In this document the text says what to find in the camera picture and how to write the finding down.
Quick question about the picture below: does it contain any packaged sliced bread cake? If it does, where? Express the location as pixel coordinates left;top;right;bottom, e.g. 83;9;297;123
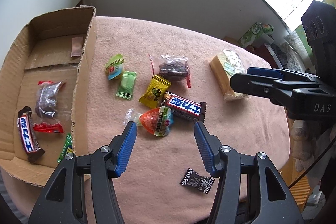
209;50;248;101

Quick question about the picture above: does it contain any green white candy packet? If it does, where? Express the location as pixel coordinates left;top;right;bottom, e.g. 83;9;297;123
57;134;73;163

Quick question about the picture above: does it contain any Snickers bar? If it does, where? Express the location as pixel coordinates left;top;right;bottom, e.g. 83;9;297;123
161;92;207;122
17;106;45;163

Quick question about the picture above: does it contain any black patterned candy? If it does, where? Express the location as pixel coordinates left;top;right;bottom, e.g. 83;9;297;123
180;168;215;194

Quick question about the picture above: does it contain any large dark dates bag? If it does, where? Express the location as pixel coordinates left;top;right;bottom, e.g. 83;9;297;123
148;53;191;88

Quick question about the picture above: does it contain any small red dates bag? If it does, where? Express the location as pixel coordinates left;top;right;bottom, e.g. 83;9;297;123
33;81;65;134

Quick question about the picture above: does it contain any yellow candy packet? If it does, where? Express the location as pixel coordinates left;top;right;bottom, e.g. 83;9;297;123
138;75;171;109

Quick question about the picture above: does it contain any small white red sachet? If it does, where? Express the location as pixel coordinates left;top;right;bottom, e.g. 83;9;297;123
71;36;83;57

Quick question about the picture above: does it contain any white gloved hand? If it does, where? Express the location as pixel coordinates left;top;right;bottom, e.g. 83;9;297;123
289;118;336;185

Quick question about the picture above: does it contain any white lace cloth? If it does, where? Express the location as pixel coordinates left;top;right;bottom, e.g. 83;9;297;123
282;31;313;72

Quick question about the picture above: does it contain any green tissue box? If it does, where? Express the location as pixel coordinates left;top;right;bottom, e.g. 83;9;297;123
238;22;274;48

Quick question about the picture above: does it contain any pink table cloth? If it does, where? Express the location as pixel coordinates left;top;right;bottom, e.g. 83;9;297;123
0;15;291;224

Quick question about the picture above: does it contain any brown cardboard box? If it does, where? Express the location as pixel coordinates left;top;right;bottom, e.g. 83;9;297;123
1;6;96;187

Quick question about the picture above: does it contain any yellow green jelly cup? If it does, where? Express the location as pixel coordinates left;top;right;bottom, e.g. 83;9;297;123
105;53;125;80

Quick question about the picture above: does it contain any black cable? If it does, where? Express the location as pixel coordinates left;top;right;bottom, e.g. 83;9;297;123
287;131;336;189

